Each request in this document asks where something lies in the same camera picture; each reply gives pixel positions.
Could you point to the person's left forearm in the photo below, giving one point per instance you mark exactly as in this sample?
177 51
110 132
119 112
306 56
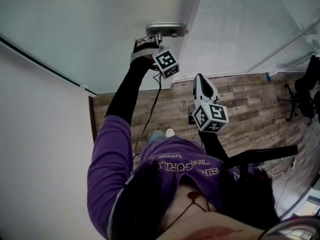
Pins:
125 96

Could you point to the person's neck and chin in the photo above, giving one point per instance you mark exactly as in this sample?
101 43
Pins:
200 224

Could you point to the small blue object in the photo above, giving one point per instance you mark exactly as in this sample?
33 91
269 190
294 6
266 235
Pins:
268 77

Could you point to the blue jeans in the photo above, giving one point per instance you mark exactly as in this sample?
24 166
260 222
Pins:
155 135

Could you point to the frosted glass door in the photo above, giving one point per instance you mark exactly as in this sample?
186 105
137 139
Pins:
87 34

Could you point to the person's left hand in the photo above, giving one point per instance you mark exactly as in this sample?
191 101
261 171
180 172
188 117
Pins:
145 47

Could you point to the grey curved head-mount rim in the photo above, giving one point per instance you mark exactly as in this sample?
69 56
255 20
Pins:
300 220

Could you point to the black office chair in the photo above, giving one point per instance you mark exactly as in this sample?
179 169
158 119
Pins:
303 91

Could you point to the large window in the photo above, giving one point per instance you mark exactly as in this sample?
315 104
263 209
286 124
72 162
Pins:
310 206

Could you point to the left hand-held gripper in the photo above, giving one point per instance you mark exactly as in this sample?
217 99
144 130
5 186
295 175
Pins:
166 61

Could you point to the striped frosted glass partition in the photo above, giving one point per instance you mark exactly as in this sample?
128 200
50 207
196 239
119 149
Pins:
237 29

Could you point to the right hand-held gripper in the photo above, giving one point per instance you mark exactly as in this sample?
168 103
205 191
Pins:
218 112

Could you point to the white power strip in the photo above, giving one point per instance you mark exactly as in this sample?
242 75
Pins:
293 164

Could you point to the person's right white shoe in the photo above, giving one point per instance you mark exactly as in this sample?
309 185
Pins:
169 132

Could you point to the purple sweatshirt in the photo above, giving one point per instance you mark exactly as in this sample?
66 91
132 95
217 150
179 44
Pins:
110 159

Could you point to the person's right forearm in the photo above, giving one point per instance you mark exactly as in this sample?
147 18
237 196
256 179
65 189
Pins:
212 146

